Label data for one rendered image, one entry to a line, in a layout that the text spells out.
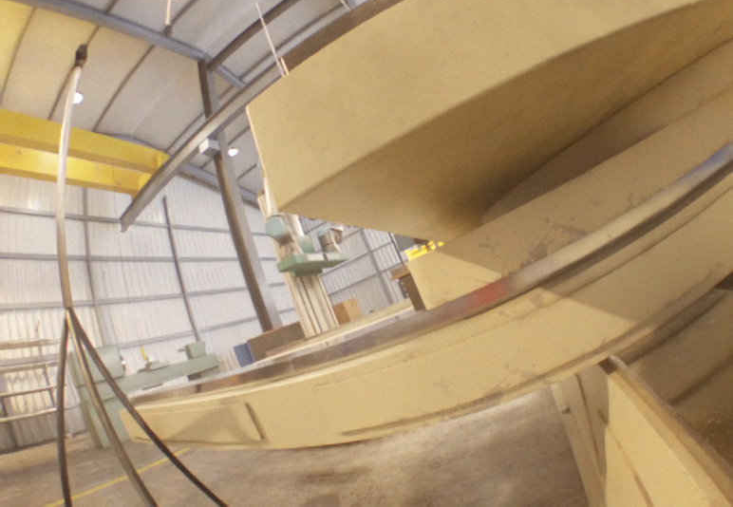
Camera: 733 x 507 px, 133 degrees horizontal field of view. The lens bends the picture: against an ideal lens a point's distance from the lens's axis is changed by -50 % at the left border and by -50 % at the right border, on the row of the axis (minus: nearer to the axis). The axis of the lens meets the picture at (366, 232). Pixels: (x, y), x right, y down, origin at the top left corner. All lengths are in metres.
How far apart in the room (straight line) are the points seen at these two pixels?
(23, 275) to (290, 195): 9.54
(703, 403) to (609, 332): 0.16
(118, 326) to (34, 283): 2.75
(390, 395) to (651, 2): 0.46
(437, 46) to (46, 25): 8.72
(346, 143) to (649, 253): 0.33
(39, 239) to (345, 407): 9.91
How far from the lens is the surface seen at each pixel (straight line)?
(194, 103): 11.51
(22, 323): 9.31
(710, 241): 0.45
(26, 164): 8.78
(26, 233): 10.11
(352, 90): 0.21
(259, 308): 6.38
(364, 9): 0.29
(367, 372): 0.40
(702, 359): 0.32
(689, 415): 0.27
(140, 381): 5.75
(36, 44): 9.13
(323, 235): 2.35
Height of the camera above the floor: 0.77
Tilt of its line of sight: 12 degrees up
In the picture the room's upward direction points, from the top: 23 degrees counter-clockwise
